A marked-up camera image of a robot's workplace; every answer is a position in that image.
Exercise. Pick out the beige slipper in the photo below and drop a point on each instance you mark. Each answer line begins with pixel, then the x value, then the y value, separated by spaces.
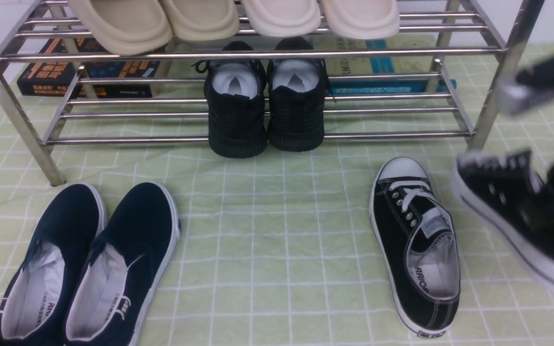
pixel 124 27
pixel 202 20

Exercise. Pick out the navy slip-on shoe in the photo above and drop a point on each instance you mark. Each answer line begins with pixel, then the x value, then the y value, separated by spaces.
pixel 126 262
pixel 37 298

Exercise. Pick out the green blue book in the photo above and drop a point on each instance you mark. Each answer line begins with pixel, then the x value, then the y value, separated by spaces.
pixel 378 65

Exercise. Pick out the navy slip-on shoe left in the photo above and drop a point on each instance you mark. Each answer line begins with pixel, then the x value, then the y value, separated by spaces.
pixel 37 298

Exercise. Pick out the navy slip-on shoe right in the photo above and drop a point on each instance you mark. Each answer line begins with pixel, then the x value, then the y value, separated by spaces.
pixel 126 262

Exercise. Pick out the black knit sneaker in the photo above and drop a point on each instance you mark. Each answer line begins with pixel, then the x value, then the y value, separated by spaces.
pixel 234 91
pixel 297 90

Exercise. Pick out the black canvas sneaker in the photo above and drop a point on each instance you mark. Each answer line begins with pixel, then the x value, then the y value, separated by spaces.
pixel 507 194
pixel 418 242

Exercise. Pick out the green checkered cloth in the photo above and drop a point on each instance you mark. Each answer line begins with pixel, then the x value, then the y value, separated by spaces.
pixel 279 250

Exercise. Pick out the stainless steel shoe rack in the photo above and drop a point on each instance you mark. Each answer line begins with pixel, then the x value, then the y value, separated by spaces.
pixel 45 34

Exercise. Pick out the cream slipper far right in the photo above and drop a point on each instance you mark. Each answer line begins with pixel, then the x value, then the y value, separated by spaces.
pixel 362 19

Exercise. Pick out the black knit sneaker right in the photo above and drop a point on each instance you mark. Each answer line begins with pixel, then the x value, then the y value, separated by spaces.
pixel 297 90

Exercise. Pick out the beige slipper far left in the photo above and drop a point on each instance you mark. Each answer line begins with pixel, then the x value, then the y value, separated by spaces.
pixel 124 27

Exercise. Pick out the black orange book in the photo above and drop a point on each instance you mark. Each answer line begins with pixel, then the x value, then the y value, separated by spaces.
pixel 51 79

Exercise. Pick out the cream slipper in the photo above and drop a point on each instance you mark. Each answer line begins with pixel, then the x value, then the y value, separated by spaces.
pixel 283 18
pixel 362 19

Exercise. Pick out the black knit sneaker left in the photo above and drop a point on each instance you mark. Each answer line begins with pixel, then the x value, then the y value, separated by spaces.
pixel 234 91

